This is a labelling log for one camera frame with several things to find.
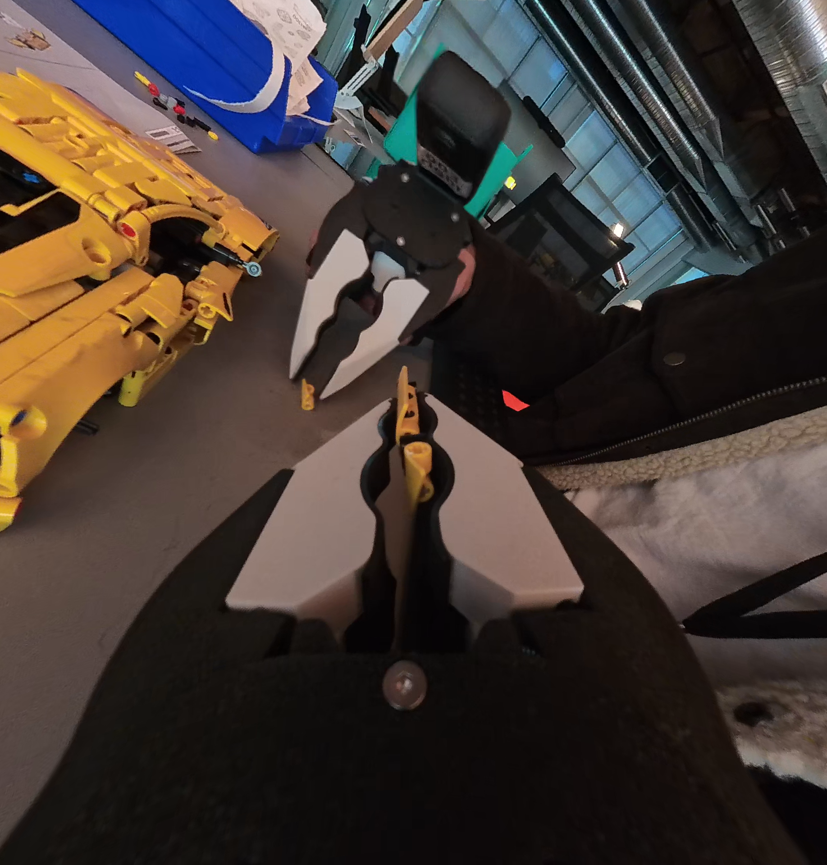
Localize person's white shirt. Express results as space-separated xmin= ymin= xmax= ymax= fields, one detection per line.
xmin=569 ymin=439 xmax=827 ymax=690

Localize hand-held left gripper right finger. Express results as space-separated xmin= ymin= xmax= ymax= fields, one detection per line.
xmin=421 ymin=395 xmax=585 ymax=619

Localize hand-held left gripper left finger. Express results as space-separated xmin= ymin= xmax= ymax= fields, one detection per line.
xmin=224 ymin=396 xmax=397 ymax=619

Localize cluster of small coloured bricks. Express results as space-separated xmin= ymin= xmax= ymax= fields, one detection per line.
xmin=133 ymin=69 xmax=220 ymax=141

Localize silver ventilation duct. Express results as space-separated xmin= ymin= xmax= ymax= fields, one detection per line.
xmin=731 ymin=0 xmax=827 ymax=197

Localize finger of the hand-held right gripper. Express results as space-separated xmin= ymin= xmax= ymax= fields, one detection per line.
xmin=288 ymin=228 xmax=375 ymax=381
xmin=317 ymin=276 xmax=433 ymax=401

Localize white barcode label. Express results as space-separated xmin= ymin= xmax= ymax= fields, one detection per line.
xmin=146 ymin=125 xmax=203 ymax=155

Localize black perforated panel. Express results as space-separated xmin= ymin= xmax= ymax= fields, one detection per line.
xmin=428 ymin=341 xmax=525 ymax=440

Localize person's right hand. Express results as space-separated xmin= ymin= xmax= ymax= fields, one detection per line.
xmin=447 ymin=246 xmax=480 ymax=312

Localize green model box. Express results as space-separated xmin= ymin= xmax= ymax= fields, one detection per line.
xmin=385 ymin=44 xmax=534 ymax=219

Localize yellow brick car model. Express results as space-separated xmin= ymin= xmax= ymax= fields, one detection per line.
xmin=0 ymin=64 xmax=280 ymax=542

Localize grey desk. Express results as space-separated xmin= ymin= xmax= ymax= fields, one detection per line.
xmin=0 ymin=0 xmax=434 ymax=852

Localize black strap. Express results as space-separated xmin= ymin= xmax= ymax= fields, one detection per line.
xmin=682 ymin=546 xmax=827 ymax=639

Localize yellow beam with black pin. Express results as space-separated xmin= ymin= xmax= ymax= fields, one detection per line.
xmin=395 ymin=365 xmax=431 ymax=442

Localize person's right forearm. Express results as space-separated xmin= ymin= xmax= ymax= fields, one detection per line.
xmin=413 ymin=216 xmax=827 ymax=464

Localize white papers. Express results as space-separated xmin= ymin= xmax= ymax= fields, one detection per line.
xmin=231 ymin=0 xmax=328 ymax=117

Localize blue plastic bin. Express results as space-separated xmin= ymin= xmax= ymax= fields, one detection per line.
xmin=72 ymin=0 xmax=338 ymax=155

